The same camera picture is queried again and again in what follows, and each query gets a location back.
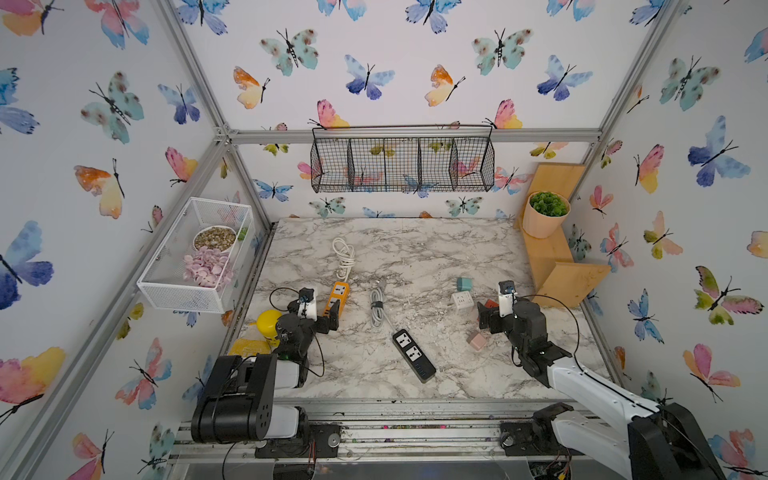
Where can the bowl of brown pebbles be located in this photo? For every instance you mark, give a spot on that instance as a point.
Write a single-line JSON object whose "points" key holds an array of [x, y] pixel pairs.
{"points": [[217, 237]]}

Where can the white cube socket adapter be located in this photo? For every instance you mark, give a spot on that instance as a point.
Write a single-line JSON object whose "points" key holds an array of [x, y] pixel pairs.
{"points": [[462, 300]]}

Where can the pink flower pile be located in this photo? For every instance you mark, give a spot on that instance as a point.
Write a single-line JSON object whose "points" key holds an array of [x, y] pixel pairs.
{"points": [[208, 268]]}

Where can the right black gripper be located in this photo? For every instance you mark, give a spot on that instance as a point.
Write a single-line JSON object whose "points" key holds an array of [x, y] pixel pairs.
{"points": [[493, 315]]}

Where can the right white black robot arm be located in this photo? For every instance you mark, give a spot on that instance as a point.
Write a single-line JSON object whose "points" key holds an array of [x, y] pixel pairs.
{"points": [[634, 437]]}

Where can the pink pot green plant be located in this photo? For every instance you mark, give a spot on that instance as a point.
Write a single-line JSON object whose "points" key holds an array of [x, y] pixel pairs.
{"points": [[544, 213]]}

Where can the teal plug adapter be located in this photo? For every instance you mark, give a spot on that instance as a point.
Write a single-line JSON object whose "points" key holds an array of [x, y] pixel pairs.
{"points": [[464, 284]]}

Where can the orange power strip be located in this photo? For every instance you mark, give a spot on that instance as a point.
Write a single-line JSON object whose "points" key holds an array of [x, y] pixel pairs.
{"points": [[337, 299]]}

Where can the white mesh wall basket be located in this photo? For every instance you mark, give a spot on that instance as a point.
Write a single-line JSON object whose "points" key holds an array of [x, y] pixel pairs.
{"points": [[162, 281]]}

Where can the black wire wall basket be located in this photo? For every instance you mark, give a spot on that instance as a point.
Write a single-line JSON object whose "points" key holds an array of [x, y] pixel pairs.
{"points": [[417, 160]]}

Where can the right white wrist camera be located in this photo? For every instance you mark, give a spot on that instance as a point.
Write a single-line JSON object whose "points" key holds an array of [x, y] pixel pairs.
{"points": [[506, 297]]}

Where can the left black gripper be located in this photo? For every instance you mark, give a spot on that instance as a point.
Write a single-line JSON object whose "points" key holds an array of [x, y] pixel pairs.
{"points": [[322, 326]]}

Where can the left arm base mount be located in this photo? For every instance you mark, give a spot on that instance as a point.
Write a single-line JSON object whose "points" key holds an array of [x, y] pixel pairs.
{"points": [[313, 441]]}

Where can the wooden corner shelf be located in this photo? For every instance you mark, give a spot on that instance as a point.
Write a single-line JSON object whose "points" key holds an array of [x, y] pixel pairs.
{"points": [[559, 280]]}

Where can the black power strip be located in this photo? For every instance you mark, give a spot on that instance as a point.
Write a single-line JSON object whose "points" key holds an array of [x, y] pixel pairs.
{"points": [[414, 355]]}

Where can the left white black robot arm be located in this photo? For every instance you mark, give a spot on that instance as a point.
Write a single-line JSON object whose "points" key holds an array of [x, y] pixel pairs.
{"points": [[237, 403]]}

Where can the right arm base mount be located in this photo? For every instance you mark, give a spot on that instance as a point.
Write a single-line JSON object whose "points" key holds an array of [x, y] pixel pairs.
{"points": [[535, 435]]}

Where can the yellow rubber glove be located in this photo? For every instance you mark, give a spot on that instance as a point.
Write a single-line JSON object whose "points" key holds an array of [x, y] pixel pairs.
{"points": [[260, 337]]}

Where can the pink plug adapter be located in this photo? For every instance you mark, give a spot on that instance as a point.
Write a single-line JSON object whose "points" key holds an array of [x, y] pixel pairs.
{"points": [[478, 341]]}

